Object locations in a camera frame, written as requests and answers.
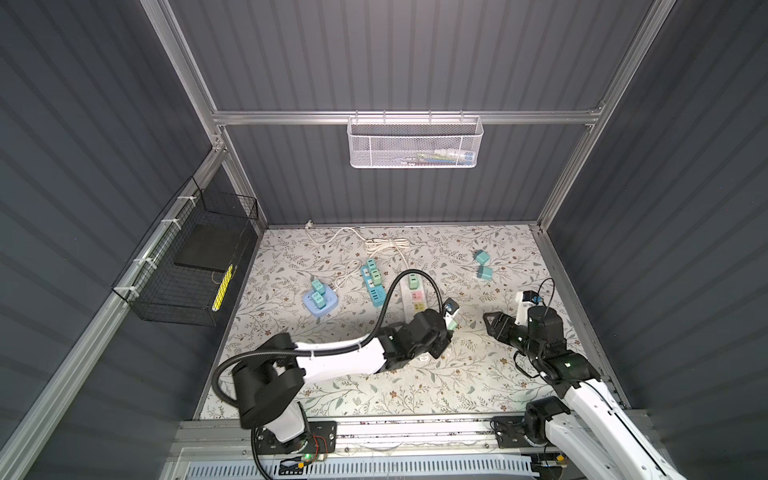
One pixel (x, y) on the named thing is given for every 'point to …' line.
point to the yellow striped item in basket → (222, 288)
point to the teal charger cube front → (318, 300)
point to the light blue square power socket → (331, 300)
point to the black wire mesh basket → (186, 269)
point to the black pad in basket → (211, 246)
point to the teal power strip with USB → (378, 292)
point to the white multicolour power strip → (414, 300)
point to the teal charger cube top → (482, 257)
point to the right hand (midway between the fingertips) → (495, 320)
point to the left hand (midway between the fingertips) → (448, 327)
